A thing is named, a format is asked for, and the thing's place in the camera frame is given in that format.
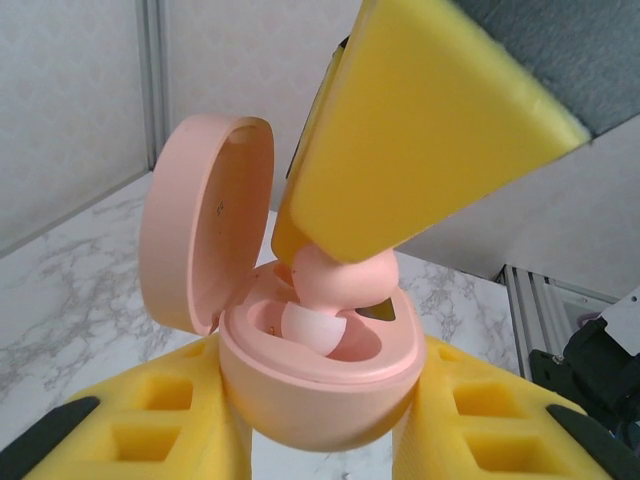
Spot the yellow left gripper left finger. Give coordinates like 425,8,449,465
0,338,252,480

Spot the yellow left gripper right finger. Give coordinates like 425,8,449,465
393,334,640,480

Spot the pink wireless earbud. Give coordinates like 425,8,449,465
278,243,400,360

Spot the pink earbud charging case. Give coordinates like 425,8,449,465
137,113,430,455

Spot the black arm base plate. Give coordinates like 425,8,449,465
528,347,576,401

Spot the wide aluminium mounting rail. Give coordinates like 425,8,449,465
497,263,624,381

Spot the aluminium frame post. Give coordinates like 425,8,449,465
138,0,170,172

